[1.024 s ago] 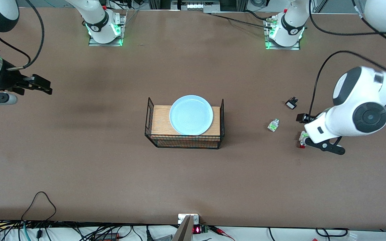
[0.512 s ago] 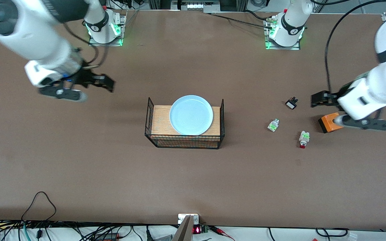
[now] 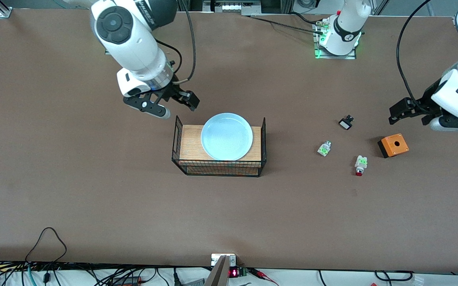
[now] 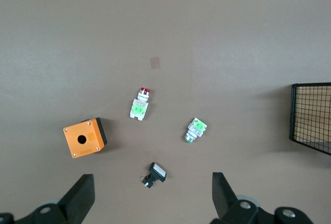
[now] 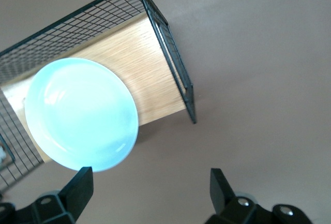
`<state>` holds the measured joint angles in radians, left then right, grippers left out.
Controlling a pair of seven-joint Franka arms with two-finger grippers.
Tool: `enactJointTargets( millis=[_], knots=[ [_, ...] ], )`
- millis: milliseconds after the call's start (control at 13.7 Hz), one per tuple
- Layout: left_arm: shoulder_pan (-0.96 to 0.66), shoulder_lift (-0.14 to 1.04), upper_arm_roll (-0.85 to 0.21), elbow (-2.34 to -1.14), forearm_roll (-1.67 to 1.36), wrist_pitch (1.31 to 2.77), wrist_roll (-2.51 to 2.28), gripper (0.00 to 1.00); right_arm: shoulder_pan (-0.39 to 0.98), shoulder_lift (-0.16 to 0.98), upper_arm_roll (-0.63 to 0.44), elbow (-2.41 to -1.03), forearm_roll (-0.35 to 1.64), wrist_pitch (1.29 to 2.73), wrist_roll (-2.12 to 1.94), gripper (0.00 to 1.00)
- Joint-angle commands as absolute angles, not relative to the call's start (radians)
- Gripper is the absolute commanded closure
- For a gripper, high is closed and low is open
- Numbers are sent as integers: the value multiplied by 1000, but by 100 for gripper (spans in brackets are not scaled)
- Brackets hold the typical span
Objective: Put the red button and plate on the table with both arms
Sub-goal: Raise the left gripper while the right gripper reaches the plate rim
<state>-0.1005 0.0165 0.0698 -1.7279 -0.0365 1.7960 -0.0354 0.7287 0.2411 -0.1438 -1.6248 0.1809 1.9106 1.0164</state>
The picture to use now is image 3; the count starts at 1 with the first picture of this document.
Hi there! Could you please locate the light blue round plate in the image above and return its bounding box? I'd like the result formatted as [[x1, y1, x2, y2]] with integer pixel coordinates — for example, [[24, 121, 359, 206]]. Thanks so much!
[[201, 113, 253, 161]]

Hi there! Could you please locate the red push button switch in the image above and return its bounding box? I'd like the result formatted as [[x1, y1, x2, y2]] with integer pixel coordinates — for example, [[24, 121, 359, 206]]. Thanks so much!
[[355, 155, 369, 176]]

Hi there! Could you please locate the wooden board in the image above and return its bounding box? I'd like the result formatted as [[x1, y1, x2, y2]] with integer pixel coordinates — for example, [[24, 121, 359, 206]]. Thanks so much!
[[179, 125, 262, 175]]

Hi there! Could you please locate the orange button enclosure box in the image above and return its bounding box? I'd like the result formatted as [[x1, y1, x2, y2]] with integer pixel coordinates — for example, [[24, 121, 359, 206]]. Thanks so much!
[[377, 133, 409, 158]]

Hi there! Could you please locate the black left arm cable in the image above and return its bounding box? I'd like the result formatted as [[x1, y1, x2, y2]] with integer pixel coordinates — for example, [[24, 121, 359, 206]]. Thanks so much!
[[396, 0, 433, 114]]

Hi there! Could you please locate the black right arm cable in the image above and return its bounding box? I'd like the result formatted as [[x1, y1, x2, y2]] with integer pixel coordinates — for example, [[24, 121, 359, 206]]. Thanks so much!
[[155, 0, 196, 84]]

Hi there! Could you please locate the black wire basket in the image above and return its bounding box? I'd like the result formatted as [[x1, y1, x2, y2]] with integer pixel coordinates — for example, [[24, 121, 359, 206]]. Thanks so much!
[[172, 116, 267, 178]]

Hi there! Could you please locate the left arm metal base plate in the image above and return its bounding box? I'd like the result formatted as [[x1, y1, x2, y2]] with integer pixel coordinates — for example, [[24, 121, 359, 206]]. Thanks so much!
[[314, 20, 357, 60]]

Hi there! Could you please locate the black cable to arm base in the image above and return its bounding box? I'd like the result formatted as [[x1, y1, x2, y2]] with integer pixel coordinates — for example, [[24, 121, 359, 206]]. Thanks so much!
[[249, 12, 327, 35]]

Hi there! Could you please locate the silver metal bracket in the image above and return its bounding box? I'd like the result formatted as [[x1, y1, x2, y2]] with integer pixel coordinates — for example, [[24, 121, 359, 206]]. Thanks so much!
[[211, 253, 237, 267]]

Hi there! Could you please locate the black coiled cable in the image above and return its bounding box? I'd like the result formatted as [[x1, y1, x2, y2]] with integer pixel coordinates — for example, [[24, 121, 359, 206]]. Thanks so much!
[[374, 270, 415, 282]]

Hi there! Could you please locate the grey camera pole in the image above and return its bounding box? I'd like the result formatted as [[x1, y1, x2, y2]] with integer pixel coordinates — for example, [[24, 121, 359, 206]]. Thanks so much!
[[204, 255, 230, 286]]

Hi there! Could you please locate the red and black clip wire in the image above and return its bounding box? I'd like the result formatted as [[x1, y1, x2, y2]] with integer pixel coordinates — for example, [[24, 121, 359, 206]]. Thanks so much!
[[249, 268, 279, 286]]

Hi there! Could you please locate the black looped cable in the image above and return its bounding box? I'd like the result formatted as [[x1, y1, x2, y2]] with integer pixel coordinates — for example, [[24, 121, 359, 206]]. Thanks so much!
[[25, 227, 68, 265]]

